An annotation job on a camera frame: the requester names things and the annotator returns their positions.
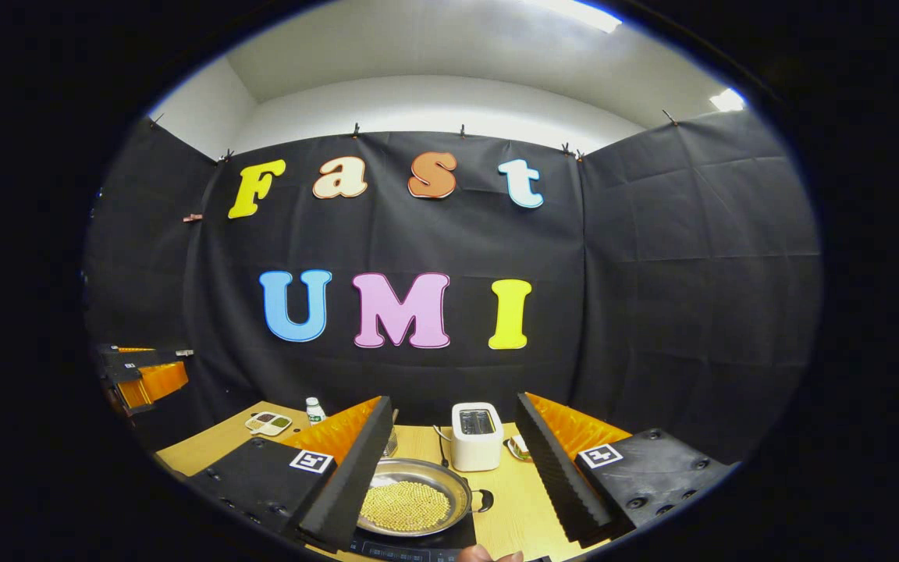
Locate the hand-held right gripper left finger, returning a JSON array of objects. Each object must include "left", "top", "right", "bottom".
[{"left": 184, "top": 396, "right": 396, "bottom": 553}]

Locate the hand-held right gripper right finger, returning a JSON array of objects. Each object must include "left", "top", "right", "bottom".
[{"left": 513, "top": 392, "right": 739, "bottom": 547}]

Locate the stainless steel pot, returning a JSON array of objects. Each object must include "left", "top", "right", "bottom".
[{"left": 356, "top": 457, "right": 495, "bottom": 538}]

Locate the black induction cooktop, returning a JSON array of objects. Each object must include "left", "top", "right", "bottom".
[{"left": 348, "top": 511, "right": 478, "bottom": 562}]

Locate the heap of yellow soybeans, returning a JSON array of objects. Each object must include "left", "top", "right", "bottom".
[{"left": 360, "top": 481, "right": 452, "bottom": 532}]

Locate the white toaster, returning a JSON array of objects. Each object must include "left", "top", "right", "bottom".
[{"left": 451, "top": 402, "right": 504, "bottom": 472}]

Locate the sectioned dish of beans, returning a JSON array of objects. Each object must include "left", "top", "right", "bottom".
[{"left": 244, "top": 411, "right": 293, "bottom": 437}]

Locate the row of black cloth clips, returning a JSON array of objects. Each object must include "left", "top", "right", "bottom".
[{"left": 149, "top": 109, "right": 680, "bottom": 165}]

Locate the long ceiling light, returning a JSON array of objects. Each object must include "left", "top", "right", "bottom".
[{"left": 528, "top": 0, "right": 624, "bottom": 34}]

